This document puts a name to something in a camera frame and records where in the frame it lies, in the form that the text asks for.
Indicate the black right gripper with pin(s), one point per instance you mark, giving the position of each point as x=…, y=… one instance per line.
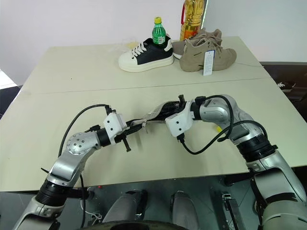
x=180, y=109

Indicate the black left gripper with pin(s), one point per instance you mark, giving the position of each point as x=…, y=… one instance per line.
x=123, y=135

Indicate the white grid zip pouch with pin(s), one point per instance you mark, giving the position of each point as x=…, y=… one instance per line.
x=156, y=112

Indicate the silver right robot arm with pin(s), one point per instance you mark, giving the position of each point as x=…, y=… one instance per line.
x=275, y=182

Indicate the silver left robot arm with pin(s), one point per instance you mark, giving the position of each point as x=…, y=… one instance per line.
x=76, y=143

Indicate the yellow highlighter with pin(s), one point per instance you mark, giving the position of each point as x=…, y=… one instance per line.
x=218, y=129

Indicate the beige chunky sneaker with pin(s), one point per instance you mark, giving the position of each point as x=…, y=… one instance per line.
x=178, y=48
x=194, y=60

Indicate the white hang tag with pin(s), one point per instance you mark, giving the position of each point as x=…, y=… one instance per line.
x=207, y=63

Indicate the black and white sneaker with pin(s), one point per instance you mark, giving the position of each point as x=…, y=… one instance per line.
x=148, y=55

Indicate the dark rounded grey shape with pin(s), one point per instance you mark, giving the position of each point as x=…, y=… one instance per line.
x=127, y=206
x=184, y=207

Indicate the green bottle yellow cap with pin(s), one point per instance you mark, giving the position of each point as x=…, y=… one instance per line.
x=158, y=33

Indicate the yellow cooking oil bottle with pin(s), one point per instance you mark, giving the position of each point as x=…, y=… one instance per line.
x=192, y=19

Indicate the dark sneaker white laces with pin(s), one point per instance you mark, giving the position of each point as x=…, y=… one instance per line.
x=285, y=86

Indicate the black metal clamp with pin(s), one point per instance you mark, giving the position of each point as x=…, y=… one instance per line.
x=230, y=203

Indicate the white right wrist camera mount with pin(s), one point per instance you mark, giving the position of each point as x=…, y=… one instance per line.
x=180, y=122

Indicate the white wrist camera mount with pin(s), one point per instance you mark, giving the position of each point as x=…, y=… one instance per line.
x=114, y=125
x=180, y=122

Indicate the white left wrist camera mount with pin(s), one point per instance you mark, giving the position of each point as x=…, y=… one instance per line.
x=114, y=125

